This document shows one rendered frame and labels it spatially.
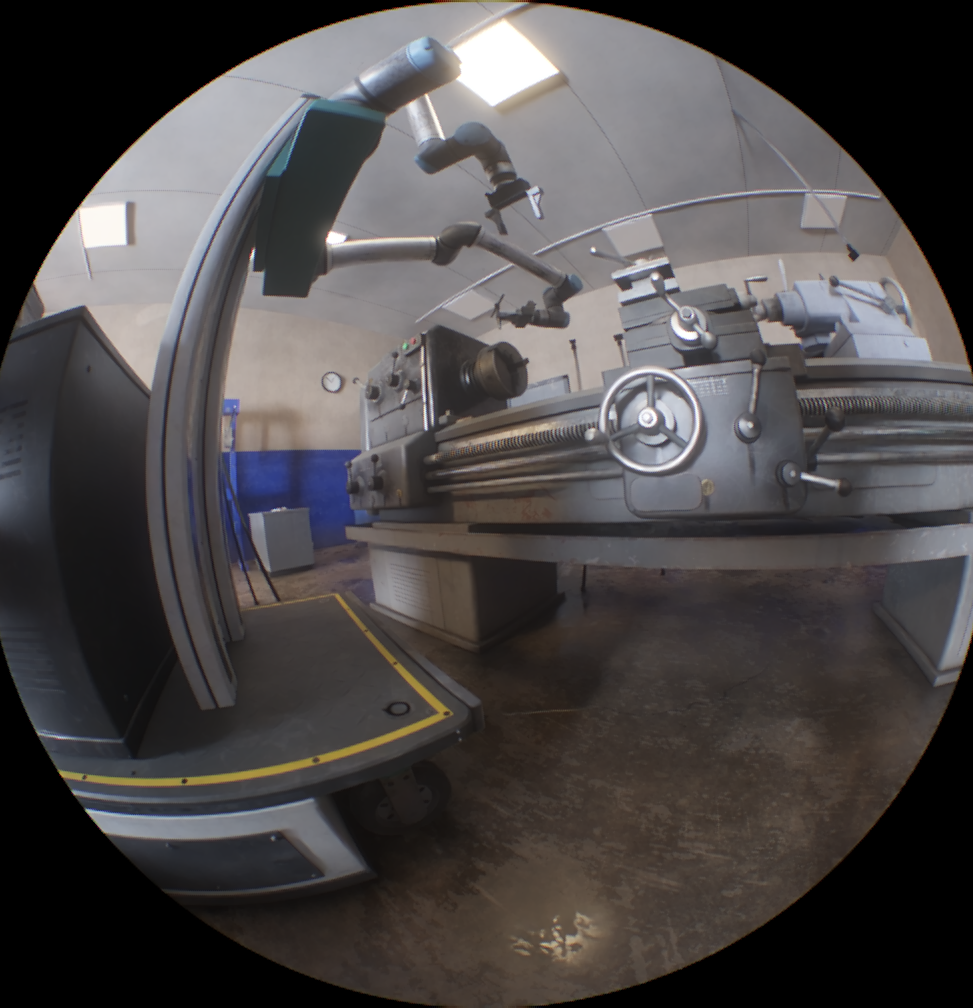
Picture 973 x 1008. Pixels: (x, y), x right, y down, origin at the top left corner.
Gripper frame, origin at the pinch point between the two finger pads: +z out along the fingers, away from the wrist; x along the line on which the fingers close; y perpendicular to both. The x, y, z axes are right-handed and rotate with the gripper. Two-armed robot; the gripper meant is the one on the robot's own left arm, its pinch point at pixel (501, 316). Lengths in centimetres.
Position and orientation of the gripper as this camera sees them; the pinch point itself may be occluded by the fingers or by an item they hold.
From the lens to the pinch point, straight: 150.1
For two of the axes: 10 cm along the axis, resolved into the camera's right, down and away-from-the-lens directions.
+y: 1.3, 9.9, 0.6
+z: -9.7, 1.4, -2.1
